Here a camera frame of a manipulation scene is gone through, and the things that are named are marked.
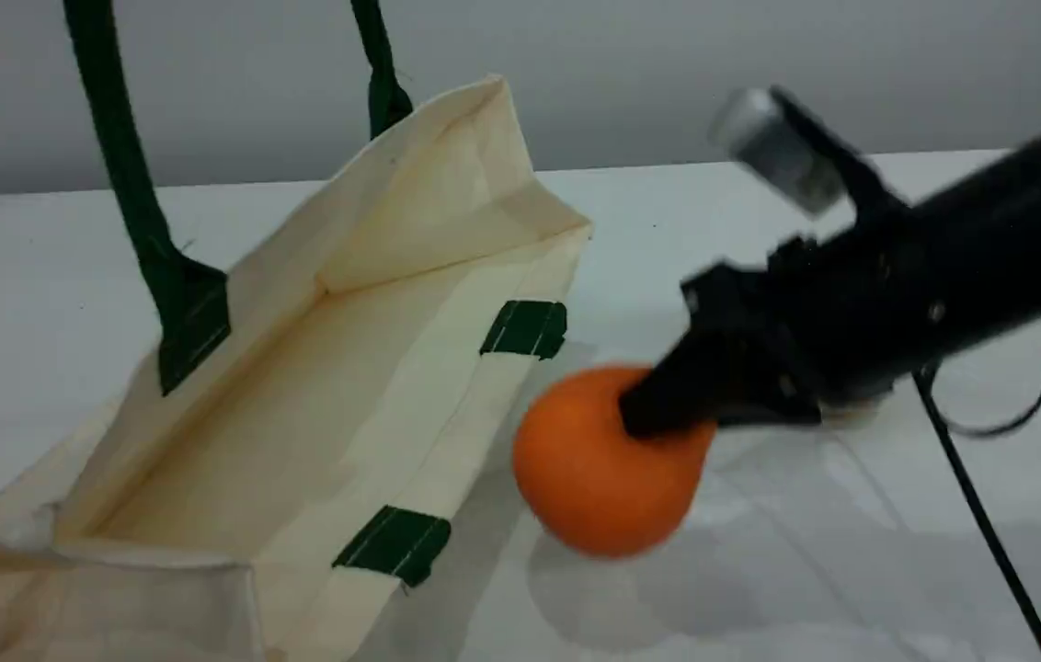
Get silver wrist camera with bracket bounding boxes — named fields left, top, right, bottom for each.
left=709, top=86, right=909, bottom=242

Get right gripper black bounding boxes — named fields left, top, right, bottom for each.
left=620, top=193, right=981, bottom=438

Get egg yolk pastry clear wrapper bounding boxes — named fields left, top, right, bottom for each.
left=815, top=391, right=894, bottom=431

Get orange fruit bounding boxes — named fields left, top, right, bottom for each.
left=511, top=366, right=719, bottom=560

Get white canvas bag green handles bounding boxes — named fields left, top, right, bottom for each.
left=0, top=0, right=595, bottom=662

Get black round cable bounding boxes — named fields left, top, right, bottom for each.
left=911, top=368, right=1041, bottom=662

